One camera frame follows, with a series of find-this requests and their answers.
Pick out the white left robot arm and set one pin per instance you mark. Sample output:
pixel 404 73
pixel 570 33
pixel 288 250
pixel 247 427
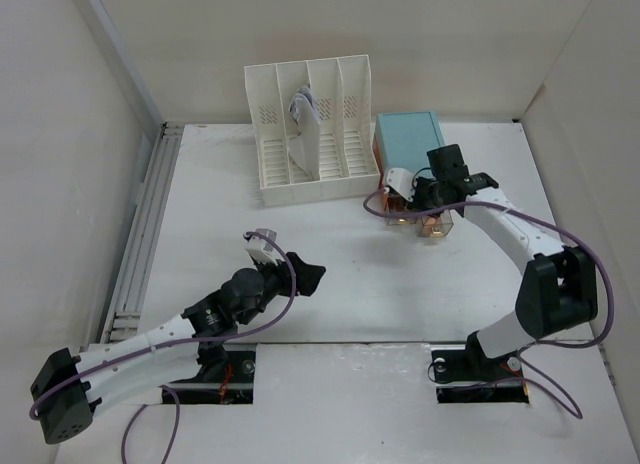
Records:
pixel 70 391

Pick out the white plastic file organizer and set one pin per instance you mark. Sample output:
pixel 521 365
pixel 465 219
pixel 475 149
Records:
pixel 341 87

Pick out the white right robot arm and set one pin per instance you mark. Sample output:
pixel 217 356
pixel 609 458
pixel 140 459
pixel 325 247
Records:
pixel 558 287

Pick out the aluminium frame rail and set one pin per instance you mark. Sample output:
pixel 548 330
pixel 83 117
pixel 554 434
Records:
pixel 123 310

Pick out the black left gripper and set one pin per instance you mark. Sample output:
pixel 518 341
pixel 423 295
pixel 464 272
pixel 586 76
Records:
pixel 307 275

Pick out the white spiral bound manual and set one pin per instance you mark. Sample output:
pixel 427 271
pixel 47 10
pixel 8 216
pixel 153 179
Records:
pixel 304 148

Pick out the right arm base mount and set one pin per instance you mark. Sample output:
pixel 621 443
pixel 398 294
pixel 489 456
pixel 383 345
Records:
pixel 463 377

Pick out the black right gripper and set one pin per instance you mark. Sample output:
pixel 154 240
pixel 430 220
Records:
pixel 420 181

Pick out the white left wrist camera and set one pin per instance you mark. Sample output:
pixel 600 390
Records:
pixel 259 250

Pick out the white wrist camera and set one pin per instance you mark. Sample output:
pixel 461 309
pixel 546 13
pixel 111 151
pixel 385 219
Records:
pixel 401 182
pixel 259 250

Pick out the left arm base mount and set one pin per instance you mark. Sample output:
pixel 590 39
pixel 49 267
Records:
pixel 228 381

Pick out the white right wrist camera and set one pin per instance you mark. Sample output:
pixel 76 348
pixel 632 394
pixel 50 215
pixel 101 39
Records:
pixel 401 182

